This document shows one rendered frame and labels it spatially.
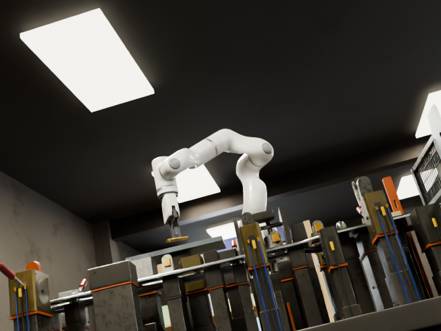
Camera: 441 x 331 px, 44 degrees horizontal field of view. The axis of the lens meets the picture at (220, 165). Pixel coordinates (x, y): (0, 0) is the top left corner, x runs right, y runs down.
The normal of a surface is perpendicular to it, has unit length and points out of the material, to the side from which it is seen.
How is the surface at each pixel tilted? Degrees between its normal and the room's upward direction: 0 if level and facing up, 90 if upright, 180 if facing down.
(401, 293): 90
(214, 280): 90
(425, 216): 90
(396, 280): 90
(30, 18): 180
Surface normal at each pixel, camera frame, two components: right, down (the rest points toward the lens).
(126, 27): 0.21, 0.90
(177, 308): -0.11, -0.37
